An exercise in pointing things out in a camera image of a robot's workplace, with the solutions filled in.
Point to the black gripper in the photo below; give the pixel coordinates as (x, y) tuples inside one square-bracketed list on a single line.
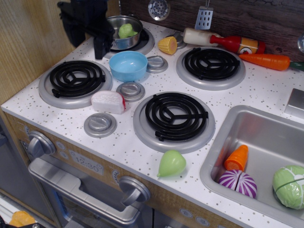
[(81, 17)]

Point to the front left black burner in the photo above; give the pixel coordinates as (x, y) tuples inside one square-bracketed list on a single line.
[(71, 84)]

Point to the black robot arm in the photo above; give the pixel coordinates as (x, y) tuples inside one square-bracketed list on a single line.
[(81, 17)]

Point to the hanging silver spoon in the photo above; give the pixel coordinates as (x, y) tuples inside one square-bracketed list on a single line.
[(300, 43)]

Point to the silver sink basin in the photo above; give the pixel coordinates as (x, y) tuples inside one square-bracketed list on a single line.
[(273, 142)]

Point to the green toy cabbage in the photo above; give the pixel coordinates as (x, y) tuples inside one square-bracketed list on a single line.
[(288, 185)]

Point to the left silver oven knob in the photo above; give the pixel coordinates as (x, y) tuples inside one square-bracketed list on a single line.
[(40, 145)]

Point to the silver stove knob middle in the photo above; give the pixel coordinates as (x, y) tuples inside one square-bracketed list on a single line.
[(131, 91)]

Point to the white toy bottle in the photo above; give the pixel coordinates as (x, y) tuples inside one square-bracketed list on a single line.
[(197, 37)]

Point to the purple striped toy onion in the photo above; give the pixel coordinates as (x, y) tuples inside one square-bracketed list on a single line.
[(240, 182)]

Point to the red toy ketchup bottle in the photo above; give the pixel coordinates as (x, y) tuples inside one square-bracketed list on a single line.
[(240, 45)]

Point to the silver stove knob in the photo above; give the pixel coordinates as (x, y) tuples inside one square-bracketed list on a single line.
[(100, 125), (131, 91), (179, 38), (156, 64)]

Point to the hanging silver slotted spatula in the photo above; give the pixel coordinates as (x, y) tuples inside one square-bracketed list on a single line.
[(204, 17)]

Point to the light blue plastic bowl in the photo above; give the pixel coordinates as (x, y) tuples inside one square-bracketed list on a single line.
[(128, 66)]

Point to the silver stove knob front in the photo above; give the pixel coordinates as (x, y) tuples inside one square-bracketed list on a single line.
[(100, 125)]

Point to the yellow toy corn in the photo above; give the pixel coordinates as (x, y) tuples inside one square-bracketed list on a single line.
[(168, 45)]

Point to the right silver oven knob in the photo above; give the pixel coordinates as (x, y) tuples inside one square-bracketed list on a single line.
[(134, 191)]

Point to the small steel pan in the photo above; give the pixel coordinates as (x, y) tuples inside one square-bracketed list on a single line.
[(116, 22)]

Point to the yellow toy on floor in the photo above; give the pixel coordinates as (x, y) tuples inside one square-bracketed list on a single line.
[(21, 218)]

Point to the orange toy carrot piece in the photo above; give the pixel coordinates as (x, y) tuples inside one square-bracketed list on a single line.
[(237, 159)]

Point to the silver faucet base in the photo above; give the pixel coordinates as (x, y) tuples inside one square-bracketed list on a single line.
[(295, 105)]

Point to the silver oven knob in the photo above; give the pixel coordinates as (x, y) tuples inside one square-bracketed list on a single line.
[(40, 145), (134, 191)]

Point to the black burner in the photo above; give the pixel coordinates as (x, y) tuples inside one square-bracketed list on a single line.
[(173, 121), (212, 69), (71, 84)]

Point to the back right black burner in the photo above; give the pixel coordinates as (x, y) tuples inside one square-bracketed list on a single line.
[(212, 69)]

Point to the silver stove knob rear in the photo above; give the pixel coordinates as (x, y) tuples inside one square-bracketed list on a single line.
[(179, 38)]

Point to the light green toy pear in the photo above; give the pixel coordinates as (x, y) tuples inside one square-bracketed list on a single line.
[(172, 163)]

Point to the front right black burner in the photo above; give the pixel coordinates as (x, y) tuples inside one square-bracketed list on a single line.
[(173, 121)]

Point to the green toy broccoli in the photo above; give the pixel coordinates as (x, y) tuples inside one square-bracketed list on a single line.
[(126, 31)]

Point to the hanging silver strainer ladle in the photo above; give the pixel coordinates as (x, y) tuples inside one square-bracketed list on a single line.
[(159, 9)]

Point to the silver oven door handle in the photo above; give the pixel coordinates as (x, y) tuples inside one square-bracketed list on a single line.
[(78, 206)]

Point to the silver stove knob back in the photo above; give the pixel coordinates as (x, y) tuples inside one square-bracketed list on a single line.
[(156, 64)]

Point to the white red toy radish slice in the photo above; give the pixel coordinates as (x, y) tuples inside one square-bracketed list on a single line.
[(108, 101)]

